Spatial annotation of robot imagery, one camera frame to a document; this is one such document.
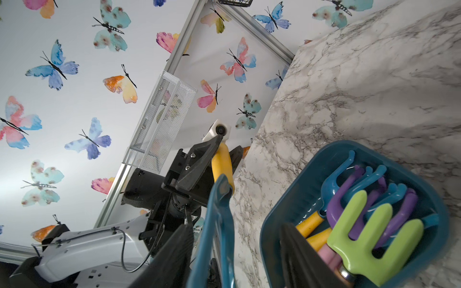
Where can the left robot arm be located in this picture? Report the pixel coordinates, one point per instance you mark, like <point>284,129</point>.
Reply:
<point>109,257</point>

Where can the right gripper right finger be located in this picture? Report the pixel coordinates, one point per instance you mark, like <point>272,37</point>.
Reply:
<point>302,267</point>

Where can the black wire wall basket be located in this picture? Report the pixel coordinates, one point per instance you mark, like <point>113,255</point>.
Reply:
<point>236,3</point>

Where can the teal rake yellow handle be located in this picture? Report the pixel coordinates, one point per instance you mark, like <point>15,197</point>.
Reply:
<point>358,180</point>

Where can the green rake wooden handle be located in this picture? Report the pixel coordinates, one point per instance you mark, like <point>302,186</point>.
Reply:
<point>357,256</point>

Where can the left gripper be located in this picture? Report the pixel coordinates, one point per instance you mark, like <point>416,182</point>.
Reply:
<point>184,191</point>

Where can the purple fork pink handle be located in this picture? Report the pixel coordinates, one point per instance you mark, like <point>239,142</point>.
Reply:
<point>406,209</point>

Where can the blue claw rake yellow handle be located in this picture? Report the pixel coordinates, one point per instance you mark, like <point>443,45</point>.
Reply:
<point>391,195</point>
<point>219,223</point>

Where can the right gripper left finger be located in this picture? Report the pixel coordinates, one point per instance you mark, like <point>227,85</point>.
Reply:
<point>170,267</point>

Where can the teal plastic storage box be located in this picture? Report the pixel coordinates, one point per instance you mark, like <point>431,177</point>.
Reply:
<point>303,198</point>

